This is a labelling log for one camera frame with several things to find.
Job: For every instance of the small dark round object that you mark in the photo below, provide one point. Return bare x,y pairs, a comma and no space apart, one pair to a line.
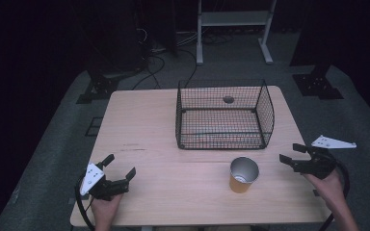
228,99

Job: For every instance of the white metal desk frame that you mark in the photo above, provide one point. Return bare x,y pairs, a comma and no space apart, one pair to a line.
234,18

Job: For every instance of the orange paper cup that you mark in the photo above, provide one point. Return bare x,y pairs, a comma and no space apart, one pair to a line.
240,185

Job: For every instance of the person's left hand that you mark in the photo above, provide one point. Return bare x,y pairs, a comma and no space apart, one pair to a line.
104,210

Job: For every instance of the person's right hand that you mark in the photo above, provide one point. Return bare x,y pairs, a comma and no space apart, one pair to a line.
329,191

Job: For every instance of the black stand base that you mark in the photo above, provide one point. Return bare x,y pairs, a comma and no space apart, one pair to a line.
101,88
318,85

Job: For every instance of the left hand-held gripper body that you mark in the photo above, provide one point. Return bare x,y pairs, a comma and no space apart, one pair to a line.
104,189

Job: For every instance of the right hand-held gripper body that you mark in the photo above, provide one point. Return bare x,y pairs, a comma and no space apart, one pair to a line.
319,163

